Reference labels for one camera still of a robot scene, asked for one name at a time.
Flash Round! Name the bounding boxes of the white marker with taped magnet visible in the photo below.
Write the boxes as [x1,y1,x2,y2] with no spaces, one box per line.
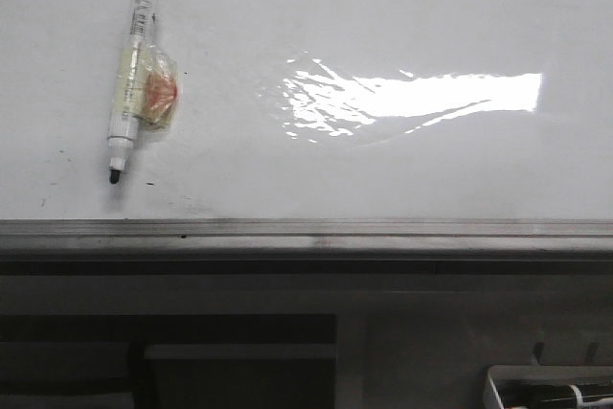
[106,0,180,185]

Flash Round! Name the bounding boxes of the white whiteboard surface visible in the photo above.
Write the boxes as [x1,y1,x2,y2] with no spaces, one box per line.
[1,0,612,220]

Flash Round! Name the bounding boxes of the white marker tray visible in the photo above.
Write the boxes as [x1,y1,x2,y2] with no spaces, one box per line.
[483,365,612,408]

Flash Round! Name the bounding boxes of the grey metal whiteboard frame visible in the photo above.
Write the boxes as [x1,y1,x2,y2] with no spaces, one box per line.
[1,218,612,275]

